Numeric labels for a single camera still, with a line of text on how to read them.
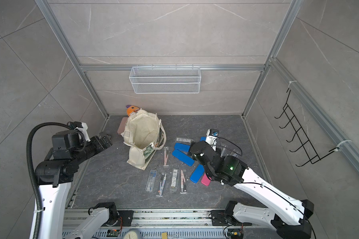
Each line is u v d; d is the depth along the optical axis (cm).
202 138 105
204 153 45
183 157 96
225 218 65
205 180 86
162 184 83
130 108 112
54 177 38
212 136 56
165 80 101
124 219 73
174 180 85
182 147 101
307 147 65
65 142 42
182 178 86
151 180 85
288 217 38
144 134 104
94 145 55
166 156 95
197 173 88
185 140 103
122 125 111
